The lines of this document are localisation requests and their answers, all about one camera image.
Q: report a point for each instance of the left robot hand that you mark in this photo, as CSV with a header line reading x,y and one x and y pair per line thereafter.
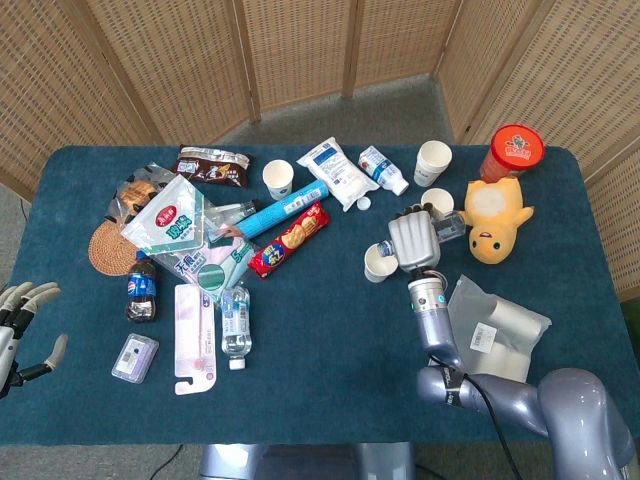
x,y
30,297

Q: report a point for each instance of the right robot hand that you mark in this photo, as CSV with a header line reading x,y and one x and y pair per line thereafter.
x,y
415,240

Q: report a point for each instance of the clear bottle with blue neck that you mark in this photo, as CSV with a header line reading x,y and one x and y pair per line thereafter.
x,y
450,227

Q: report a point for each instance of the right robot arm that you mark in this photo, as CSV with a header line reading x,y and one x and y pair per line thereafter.
x,y
435,325

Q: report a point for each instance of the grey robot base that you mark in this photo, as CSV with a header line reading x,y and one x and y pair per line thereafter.
x,y
300,462

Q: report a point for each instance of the white bottle cap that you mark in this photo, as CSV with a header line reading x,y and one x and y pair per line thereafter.
x,y
364,203

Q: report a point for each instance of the small white blue milk bottle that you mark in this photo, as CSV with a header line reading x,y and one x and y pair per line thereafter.
x,y
382,170

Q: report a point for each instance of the small cola bottle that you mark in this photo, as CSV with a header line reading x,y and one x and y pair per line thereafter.
x,y
141,290

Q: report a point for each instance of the water bottle with white cap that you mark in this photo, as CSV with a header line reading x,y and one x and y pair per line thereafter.
x,y
236,325

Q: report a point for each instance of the paper cup with green flower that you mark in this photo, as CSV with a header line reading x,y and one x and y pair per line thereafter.
x,y
440,197

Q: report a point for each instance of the paper cup with pale print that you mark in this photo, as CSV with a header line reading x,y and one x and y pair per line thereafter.
x,y
377,272

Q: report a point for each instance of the paper cup top right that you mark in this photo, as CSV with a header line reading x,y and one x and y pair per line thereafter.
x,y
432,160

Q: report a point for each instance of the yellow plush duck toy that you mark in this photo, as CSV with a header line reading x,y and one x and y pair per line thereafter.
x,y
500,235

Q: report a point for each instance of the woven round coaster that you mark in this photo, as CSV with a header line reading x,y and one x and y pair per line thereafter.
x,y
107,250

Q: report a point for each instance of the white milk pouch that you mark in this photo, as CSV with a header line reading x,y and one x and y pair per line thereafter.
x,y
337,172

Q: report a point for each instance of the frosted zip bag with rolls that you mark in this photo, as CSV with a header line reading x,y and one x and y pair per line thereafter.
x,y
500,320

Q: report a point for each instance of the small clear purple box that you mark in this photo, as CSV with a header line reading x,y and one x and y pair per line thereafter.
x,y
134,357

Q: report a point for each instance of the red cracker package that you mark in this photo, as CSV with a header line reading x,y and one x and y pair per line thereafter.
x,y
290,240

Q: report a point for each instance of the blue table cloth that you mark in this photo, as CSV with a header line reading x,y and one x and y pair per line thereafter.
x,y
320,325

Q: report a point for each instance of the red canister with orange lid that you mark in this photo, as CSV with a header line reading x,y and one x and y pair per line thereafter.
x,y
517,147

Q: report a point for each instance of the blue tube roll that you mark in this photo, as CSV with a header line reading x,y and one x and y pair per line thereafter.
x,y
280,207

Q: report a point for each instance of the cookie in clear wrapper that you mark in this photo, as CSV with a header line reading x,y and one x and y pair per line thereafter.
x,y
135,192

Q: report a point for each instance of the paper cup with blue flower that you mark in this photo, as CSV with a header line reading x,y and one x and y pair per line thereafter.
x,y
278,179

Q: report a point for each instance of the white green glass cloth bag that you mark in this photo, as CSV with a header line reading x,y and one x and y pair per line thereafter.
x,y
167,220

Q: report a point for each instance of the pink toothbrush package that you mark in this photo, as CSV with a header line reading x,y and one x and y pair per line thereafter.
x,y
192,335

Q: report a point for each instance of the pastel cleaning cloth package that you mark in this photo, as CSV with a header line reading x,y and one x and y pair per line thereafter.
x,y
210,270

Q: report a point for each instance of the brown chocolate snack package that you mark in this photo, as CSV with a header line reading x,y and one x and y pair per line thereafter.
x,y
210,167

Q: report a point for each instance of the woven bamboo folding screen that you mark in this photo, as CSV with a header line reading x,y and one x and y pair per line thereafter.
x,y
575,75
165,60

